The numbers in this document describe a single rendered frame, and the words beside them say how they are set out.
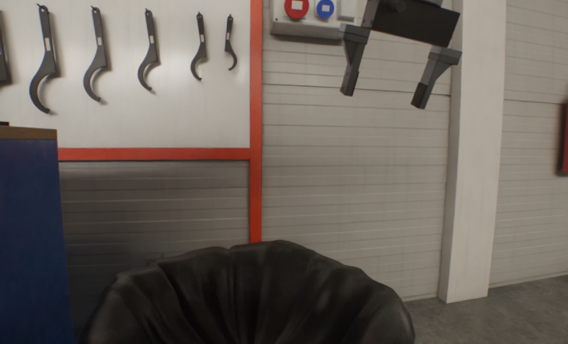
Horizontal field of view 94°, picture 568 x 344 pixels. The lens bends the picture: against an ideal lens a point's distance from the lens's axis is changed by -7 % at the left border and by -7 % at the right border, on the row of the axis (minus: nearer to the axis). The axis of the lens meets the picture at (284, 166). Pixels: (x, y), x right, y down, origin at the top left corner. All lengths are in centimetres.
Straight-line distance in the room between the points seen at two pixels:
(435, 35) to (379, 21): 9
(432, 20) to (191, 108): 107
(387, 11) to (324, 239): 124
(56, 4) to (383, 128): 159
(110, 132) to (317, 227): 106
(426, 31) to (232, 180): 109
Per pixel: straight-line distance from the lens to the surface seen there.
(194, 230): 144
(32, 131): 77
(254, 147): 133
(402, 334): 45
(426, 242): 186
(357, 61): 47
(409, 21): 48
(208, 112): 135
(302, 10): 134
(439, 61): 53
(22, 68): 161
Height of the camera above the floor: 91
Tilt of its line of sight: 5 degrees down
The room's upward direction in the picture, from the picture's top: 1 degrees clockwise
